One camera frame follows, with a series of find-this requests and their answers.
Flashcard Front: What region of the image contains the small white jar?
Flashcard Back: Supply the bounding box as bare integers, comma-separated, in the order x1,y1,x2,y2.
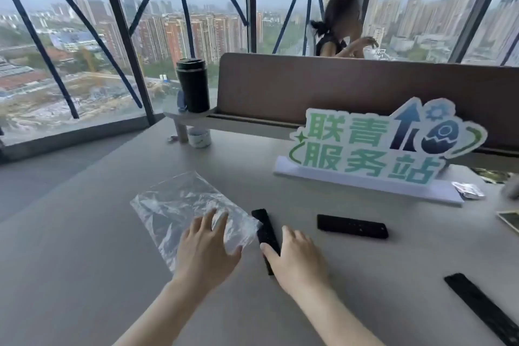
187,127,212,149

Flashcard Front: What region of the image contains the clear plastic bag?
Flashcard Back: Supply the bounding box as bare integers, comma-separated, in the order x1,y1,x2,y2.
130,171,262,273

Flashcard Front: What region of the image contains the green and white table sign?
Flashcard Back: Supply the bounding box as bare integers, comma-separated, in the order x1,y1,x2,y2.
274,97,489,207

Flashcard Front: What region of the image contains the person's right forearm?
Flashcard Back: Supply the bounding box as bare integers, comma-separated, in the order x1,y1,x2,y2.
290,284,385,346

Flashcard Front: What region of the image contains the white desk riser shelf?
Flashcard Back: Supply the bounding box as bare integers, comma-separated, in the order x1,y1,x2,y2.
162,95,302,144

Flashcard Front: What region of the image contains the brown desk divider panel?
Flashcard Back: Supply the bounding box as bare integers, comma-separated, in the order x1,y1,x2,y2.
216,52,519,157

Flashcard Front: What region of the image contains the person's left forearm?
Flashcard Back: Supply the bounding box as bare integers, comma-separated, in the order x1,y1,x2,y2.
113,277,205,346

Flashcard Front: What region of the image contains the black travel tumbler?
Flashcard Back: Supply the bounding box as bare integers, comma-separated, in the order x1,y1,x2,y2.
175,58,211,114

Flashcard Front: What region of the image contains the person's left hand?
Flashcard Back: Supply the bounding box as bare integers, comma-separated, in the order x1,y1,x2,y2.
174,209,243,292

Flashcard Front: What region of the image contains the dark shiny packet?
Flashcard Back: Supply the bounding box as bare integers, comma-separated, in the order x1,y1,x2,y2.
470,167,512,185

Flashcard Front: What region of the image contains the black remote control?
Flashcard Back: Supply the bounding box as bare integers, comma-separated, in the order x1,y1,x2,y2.
444,273,519,346
251,208,282,277
317,214,389,240

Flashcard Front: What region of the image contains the person's right hand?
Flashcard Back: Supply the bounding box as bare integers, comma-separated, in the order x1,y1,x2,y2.
259,225,331,300

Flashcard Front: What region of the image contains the silver foil wrapper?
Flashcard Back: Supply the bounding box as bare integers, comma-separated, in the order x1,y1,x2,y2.
451,181,486,201

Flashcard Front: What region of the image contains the grey rounded object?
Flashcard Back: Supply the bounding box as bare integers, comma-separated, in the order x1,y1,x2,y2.
500,174,519,201

